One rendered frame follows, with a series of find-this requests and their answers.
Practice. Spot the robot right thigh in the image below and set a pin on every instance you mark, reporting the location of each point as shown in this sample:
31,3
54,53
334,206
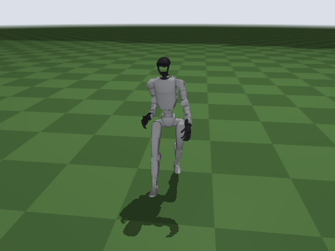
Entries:
155,138

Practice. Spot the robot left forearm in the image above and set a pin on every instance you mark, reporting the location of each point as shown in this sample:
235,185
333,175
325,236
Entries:
187,113

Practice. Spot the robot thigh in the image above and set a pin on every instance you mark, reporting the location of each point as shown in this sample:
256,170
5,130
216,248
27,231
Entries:
180,125
155,138

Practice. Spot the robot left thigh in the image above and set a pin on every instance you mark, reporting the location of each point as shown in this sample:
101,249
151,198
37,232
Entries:
180,125

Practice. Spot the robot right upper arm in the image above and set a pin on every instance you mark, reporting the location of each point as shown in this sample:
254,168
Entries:
151,90

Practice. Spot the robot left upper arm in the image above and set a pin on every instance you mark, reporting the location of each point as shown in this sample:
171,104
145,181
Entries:
183,93

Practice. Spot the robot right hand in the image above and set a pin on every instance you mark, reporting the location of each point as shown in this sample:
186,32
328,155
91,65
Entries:
145,120

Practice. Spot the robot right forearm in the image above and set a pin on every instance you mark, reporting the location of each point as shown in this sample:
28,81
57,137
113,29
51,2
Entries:
153,108

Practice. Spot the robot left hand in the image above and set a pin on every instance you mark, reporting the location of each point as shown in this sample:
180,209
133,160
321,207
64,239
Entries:
187,130

